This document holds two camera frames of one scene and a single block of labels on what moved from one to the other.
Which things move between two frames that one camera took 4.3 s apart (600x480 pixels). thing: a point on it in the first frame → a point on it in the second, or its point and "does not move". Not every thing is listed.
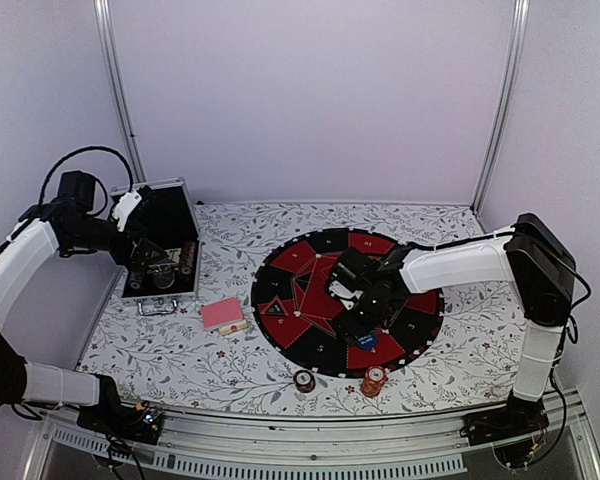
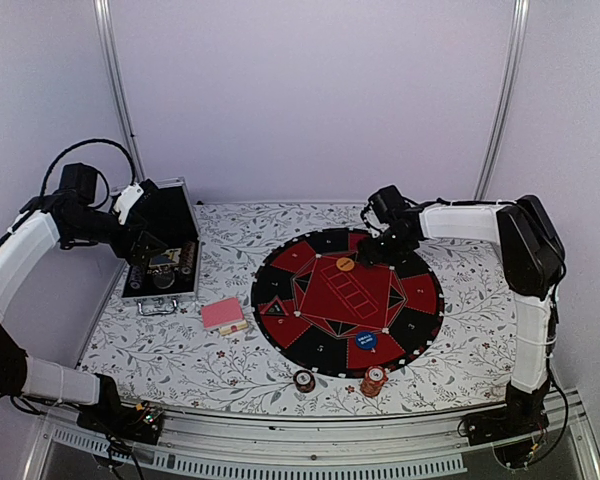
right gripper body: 372,314 → 389,250
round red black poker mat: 299,315 does not move
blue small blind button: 368,342 does not move
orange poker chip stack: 373,381 does not move
